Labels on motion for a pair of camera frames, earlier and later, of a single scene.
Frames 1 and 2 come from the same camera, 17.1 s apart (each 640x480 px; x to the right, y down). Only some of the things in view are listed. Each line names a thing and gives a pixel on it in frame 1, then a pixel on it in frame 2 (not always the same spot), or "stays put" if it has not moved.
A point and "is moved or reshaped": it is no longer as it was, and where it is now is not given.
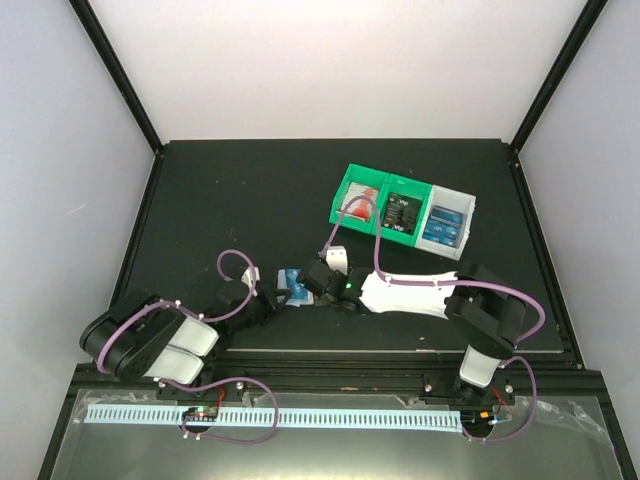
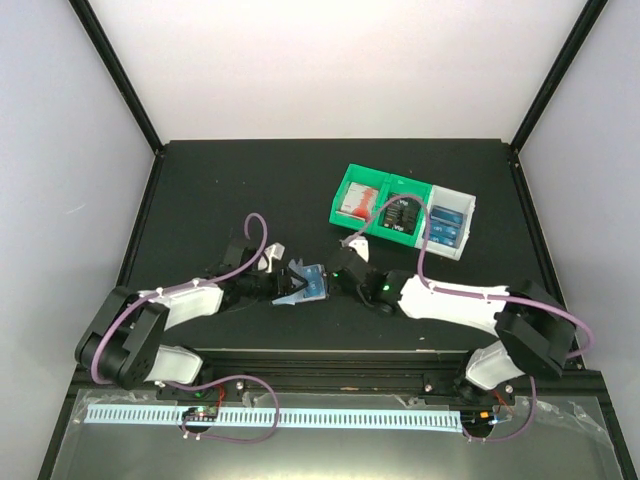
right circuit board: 477,420 stays put
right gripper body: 333,299 → 363,297
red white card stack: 360,208 stays put
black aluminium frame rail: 346,379 stays put
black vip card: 401,213 stays put
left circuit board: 201,413 stays put
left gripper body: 259,314 → 263,289
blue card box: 299,294 is moved or reshaped
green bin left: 362,176 stays put
